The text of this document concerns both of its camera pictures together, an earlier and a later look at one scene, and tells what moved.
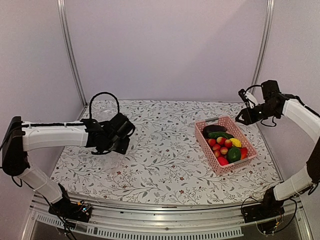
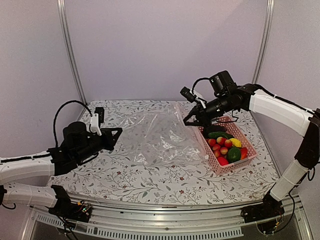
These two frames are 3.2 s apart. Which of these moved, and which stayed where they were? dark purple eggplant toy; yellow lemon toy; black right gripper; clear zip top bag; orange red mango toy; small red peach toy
Moved: clear zip top bag; black right gripper
Stayed: yellow lemon toy; dark purple eggplant toy; orange red mango toy; small red peach toy
